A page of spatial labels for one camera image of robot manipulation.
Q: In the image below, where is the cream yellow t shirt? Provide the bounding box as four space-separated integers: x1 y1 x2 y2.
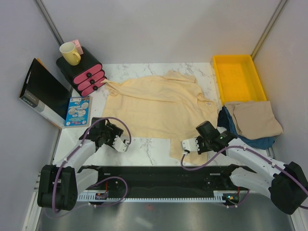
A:
103 70 218 160

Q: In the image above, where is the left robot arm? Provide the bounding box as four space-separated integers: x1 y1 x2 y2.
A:
37 117 132 213

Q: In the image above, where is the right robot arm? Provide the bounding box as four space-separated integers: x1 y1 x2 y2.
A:
196 121 308 215

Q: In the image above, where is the folded navy t shirt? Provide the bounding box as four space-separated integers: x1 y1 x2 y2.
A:
218 106 235 131

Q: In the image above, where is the blue picture book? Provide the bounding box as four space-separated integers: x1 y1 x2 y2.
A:
64 96 92 127

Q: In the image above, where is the folded beige t shirt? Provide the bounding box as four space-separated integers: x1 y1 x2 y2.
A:
224 101 283 140

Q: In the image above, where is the folded blue t shirt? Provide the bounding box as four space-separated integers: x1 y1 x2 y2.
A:
223 107 275 150

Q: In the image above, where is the black pink drawer unit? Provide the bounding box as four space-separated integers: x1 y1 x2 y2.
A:
56 46 106 97

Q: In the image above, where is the black cardboard box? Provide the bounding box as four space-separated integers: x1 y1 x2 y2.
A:
19 58 72 129

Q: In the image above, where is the yellow plastic bin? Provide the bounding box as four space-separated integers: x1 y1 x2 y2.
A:
213 54 267 104

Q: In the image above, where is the yellow ceramic mug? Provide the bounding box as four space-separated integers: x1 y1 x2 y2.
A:
59 42 81 66

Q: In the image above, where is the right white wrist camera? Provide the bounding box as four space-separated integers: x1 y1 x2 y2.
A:
180 138 200 155

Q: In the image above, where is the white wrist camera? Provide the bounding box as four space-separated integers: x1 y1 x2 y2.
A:
112 135 129 153
180 138 200 155

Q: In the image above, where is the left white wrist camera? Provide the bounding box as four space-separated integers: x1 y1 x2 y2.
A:
112 135 129 153

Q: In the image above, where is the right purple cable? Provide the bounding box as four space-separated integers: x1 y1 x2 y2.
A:
180 146 308 209

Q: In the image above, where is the aluminium frame rail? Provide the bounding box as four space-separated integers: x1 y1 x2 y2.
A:
33 172 297 193

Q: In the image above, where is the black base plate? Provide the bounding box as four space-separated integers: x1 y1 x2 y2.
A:
88 166 238 199

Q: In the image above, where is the right white cable duct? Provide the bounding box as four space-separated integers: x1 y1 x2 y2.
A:
214 190 248 202

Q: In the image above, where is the white cable duct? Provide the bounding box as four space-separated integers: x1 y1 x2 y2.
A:
214 190 248 202
77 190 108 203

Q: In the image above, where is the left white cable duct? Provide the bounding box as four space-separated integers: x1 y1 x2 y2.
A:
77 190 108 203

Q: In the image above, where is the left corner aluminium post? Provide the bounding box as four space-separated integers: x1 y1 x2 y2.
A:
33 0 64 46

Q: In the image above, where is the corner aluminium post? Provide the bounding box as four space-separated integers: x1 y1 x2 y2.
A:
251 0 289 60
33 0 64 46

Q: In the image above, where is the right corner aluminium post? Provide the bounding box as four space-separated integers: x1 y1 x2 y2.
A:
251 0 289 60

